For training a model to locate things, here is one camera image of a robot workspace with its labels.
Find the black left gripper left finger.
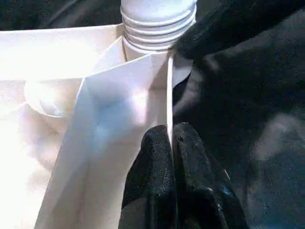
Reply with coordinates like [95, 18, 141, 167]
[121, 124, 177, 229]

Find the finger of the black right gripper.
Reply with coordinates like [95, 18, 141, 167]
[172, 0, 305, 60]

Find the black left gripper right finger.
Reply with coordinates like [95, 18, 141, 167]
[172, 122, 248, 229]

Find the white plastic table leg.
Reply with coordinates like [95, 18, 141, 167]
[120, 0, 199, 52]

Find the white plastic table top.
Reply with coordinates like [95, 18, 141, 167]
[0, 23, 194, 229]

